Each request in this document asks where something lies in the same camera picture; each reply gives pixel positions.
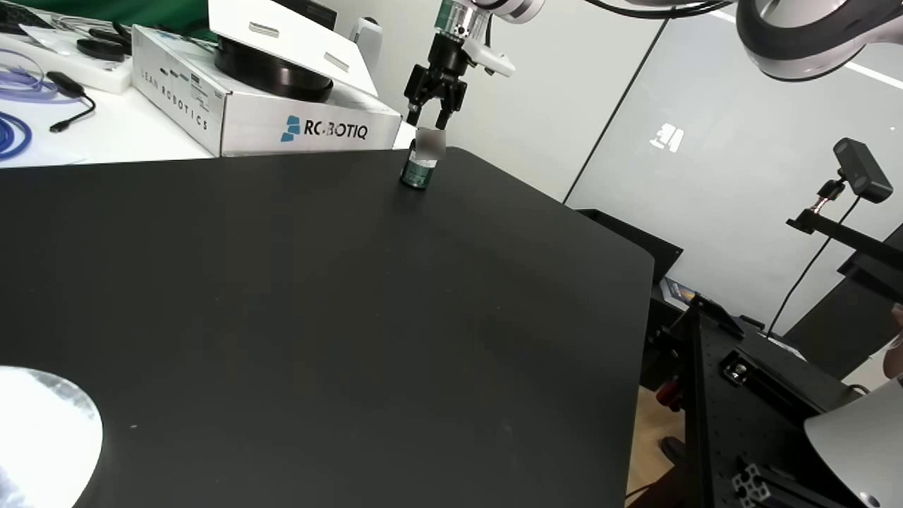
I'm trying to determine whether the white Robotiq cardboard box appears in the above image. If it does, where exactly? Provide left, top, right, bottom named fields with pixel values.
left=130, top=0, right=406, bottom=162

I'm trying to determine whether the black round device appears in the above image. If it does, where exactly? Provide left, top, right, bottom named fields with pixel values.
left=212, top=0, right=340, bottom=106

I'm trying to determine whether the white tall speaker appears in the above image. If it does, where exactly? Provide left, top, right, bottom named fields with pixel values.
left=354, top=12, right=387, bottom=73

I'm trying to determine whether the white round disc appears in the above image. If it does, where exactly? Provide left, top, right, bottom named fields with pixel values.
left=0, top=364, right=109, bottom=508

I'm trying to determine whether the small dark green bottle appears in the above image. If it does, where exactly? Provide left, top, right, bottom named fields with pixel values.
left=398, top=128, right=447, bottom=196

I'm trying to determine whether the black metal frame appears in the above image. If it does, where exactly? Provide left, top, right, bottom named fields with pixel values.
left=672, top=295, right=863, bottom=508

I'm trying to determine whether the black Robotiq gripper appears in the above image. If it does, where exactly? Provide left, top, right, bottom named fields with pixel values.
left=405, top=35, right=478, bottom=134

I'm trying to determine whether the white flat small box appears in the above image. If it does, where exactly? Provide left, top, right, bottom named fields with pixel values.
left=17, top=24, right=138, bottom=96

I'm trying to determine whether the small black gadget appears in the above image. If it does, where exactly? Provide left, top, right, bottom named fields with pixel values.
left=75, top=21, right=137, bottom=66

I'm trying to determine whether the black camera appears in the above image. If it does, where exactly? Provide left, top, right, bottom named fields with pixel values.
left=831, top=137, right=899, bottom=207

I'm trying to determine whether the green backdrop cloth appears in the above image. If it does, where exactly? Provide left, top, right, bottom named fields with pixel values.
left=27, top=0, right=212, bottom=28

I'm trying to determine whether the pale blue coiled cable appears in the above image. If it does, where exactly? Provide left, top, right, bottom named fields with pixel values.
left=0, top=62, right=59, bottom=107

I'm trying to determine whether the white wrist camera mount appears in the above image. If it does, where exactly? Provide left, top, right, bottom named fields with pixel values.
left=466, top=12, right=521, bottom=80

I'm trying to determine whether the black camera stand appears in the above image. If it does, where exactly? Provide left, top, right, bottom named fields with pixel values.
left=786, top=202, right=903, bottom=305

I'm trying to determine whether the black adapter cable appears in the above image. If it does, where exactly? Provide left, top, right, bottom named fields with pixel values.
left=45, top=69, right=103, bottom=137

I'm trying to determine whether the black camera cable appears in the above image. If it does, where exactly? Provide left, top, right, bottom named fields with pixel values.
left=762, top=178, right=863, bottom=340

